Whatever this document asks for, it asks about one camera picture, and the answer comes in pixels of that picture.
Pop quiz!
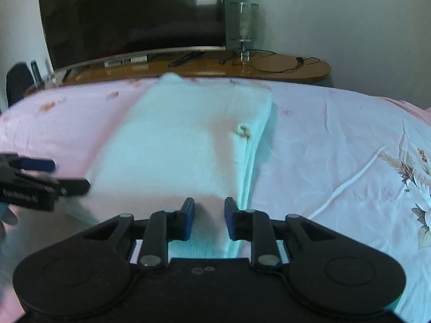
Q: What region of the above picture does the pink floral bedsheet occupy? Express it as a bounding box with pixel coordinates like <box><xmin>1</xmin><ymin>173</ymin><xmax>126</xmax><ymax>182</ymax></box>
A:
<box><xmin>0</xmin><ymin>77</ymin><xmax>431</xmax><ymax>323</ymax></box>

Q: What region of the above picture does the person's left hand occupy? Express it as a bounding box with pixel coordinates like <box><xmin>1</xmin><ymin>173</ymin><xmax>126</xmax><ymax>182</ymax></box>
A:
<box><xmin>0</xmin><ymin>205</ymin><xmax>18</xmax><ymax>241</ymax></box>

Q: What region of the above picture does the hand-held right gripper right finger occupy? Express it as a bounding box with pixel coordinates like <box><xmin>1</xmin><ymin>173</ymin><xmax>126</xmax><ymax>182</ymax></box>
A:
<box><xmin>224</xmin><ymin>197</ymin><xmax>332</xmax><ymax>271</ymax></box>

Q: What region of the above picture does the black flat screen television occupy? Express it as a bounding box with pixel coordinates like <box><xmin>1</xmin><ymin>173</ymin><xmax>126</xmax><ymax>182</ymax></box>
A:
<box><xmin>38</xmin><ymin>0</ymin><xmax>227</xmax><ymax>71</ymax></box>

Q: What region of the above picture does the black chair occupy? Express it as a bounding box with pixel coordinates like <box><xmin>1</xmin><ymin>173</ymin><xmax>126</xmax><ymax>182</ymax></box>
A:
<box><xmin>6</xmin><ymin>62</ymin><xmax>34</xmax><ymax>107</ymax></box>

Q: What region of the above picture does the white knit garment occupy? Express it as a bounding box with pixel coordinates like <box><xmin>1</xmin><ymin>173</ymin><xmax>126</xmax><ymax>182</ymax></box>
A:
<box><xmin>62</xmin><ymin>73</ymin><xmax>273</xmax><ymax>259</ymax></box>

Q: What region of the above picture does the black remote control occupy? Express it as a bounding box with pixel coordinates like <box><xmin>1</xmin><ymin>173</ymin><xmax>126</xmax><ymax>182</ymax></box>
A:
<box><xmin>168</xmin><ymin>51</ymin><xmax>205</xmax><ymax>67</ymax></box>

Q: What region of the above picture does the glass table lamp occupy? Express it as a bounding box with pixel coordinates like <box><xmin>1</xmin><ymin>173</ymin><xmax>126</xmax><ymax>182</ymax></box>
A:
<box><xmin>230</xmin><ymin>2</ymin><xmax>260</xmax><ymax>64</ymax></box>

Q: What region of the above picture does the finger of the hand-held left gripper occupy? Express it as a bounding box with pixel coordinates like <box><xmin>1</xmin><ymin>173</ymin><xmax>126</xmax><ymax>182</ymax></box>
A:
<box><xmin>14</xmin><ymin>157</ymin><xmax>56</xmax><ymax>173</ymax></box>
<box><xmin>59</xmin><ymin>178</ymin><xmax>91</xmax><ymax>196</ymax></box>

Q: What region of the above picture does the silver set-top box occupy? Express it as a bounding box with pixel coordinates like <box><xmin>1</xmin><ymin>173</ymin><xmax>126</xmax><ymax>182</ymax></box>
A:
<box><xmin>104</xmin><ymin>55</ymin><xmax>149</xmax><ymax>68</ymax></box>

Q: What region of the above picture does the wooden television stand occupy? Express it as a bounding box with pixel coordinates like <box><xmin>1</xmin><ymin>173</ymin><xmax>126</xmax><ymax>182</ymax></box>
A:
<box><xmin>25</xmin><ymin>50</ymin><xmax>331</xmax><ymax>90</ymax></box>

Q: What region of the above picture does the black cable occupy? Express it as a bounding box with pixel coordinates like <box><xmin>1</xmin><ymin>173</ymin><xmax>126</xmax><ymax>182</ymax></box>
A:
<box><xmin>219</xmin><ymin>50</ymin><xmax>321</xmax><ymax>74</ymax></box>

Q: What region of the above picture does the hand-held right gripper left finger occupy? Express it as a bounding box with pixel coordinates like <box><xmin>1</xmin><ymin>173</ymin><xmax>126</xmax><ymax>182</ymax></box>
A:
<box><xmin>84</xmin><ymin>197</ymin><xmax>195</xmax><ymax>271</ymax></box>

